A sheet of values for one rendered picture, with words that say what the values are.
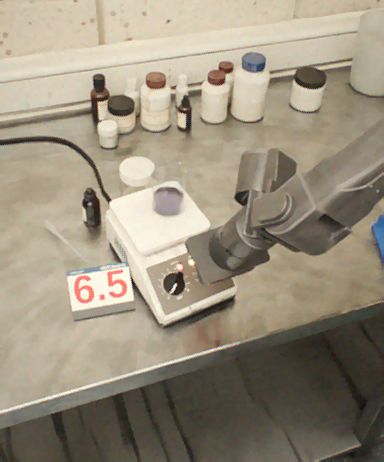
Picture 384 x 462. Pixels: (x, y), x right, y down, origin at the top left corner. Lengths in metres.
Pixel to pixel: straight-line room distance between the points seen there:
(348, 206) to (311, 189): 0.04
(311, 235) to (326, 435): 0.99
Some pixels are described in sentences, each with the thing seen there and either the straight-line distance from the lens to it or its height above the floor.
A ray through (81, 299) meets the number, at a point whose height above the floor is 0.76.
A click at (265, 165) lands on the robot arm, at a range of 0.72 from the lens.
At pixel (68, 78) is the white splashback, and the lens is 1.24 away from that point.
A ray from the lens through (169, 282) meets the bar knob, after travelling 0.85.
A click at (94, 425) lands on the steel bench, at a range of 1.55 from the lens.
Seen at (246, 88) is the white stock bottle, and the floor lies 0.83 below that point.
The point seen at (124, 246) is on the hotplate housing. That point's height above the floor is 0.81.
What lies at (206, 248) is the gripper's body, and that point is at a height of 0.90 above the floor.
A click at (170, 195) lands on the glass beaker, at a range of 0.86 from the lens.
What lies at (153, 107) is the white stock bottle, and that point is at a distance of 1.17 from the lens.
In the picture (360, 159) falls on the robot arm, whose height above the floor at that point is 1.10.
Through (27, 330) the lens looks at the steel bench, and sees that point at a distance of 0.89.
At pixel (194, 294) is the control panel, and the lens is 0.86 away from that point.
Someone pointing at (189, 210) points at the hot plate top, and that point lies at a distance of 0.91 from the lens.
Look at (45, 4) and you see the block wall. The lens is 1.21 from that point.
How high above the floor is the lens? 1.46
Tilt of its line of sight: 43 degrees down
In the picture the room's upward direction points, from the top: 4 degrees clockwise
